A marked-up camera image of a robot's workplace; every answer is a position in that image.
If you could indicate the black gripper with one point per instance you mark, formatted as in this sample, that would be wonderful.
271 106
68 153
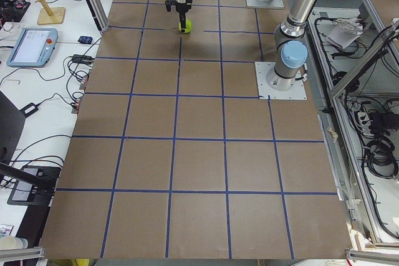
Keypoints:
181 9

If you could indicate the green apple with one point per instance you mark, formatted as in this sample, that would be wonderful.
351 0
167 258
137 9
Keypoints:
187 28

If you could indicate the small blue device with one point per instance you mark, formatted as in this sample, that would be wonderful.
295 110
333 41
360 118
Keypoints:
85 39

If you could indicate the black usb hub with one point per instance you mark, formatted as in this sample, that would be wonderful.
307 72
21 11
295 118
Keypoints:
83 59

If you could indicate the wooden stand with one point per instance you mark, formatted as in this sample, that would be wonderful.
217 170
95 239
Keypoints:
50 15

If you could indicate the teach pendant upper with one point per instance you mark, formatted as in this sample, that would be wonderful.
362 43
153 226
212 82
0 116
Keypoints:
33 48

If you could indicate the black monitor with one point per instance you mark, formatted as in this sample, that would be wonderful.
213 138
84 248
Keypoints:
12 123

